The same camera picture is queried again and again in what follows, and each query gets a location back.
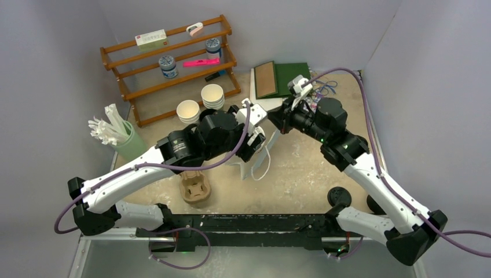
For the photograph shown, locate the green straw holder cup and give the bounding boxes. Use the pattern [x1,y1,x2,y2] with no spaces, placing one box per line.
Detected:
[111,120,149,162]

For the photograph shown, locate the white cup stack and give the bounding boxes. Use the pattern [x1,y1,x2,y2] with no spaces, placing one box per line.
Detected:
[201,84,225,110]
[176,100,200,124]

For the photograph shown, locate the light blue paper bag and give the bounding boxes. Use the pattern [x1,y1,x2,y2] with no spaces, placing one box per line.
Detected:
[225,128,280,180]

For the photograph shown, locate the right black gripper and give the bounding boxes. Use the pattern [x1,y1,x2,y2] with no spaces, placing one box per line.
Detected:
[266,94,330,144]

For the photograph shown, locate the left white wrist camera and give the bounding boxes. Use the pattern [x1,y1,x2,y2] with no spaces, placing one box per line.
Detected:
[235,98,268,147]

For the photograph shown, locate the wooden shelf rack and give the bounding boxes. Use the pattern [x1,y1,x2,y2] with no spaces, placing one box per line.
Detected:
[100,15,241,127]

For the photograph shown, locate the brown pulp cup carrier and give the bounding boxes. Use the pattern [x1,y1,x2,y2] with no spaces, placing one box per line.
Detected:
[179,171,211,204]

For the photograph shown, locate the left blue white jar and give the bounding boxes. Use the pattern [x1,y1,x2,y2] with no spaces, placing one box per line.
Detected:
[159,55,178,79]

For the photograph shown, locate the white green box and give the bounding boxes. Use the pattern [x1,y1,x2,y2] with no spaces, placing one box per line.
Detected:
[135,29,168,52]

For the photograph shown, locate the black cup lid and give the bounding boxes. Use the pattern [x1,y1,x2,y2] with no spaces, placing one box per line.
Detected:
[327,186,352,207]

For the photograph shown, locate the black blue marker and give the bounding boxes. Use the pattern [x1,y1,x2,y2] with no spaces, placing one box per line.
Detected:
[204,69,226,82]

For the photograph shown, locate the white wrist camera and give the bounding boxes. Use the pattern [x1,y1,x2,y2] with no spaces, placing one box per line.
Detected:
[287,75,313,111]
[235,98,268,147]

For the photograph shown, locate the pink white stapler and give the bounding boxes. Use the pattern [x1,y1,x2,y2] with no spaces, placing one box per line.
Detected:
[186,22,204,38]

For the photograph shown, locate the stacked black cup lids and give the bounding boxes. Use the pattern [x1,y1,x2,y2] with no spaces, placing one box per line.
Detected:
[366,195,386,215]

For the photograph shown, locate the black paper cup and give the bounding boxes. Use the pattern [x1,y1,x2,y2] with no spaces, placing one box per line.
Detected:
[199,108,217,122]

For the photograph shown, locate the green paper bag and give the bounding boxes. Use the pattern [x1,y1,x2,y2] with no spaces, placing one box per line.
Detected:
[273,63,311,98]

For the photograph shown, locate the blue white jar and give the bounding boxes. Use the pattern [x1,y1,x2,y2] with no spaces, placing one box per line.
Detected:
[205,38,222,60]
[159,55,178,79]

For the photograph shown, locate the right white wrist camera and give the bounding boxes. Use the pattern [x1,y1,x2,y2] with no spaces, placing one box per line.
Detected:
[287,75,313,111]

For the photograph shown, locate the right blue white jar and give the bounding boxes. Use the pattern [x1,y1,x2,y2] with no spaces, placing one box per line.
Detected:
[205,38,222,60]

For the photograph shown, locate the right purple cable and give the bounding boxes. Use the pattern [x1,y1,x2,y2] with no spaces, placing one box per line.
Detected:
[306,68,491,262]

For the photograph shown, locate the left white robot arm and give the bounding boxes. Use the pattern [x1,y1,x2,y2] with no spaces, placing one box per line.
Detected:
[68,104,267,237]

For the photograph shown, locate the pink marker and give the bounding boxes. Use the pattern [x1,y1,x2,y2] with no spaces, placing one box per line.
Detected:
[182,58,221,68]

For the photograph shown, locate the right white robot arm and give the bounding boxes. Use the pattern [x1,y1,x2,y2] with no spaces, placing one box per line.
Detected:
[268,97,448,266]

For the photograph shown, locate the white wrapped straws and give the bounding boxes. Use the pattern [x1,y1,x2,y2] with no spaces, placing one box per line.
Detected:
[87,104,130,146]

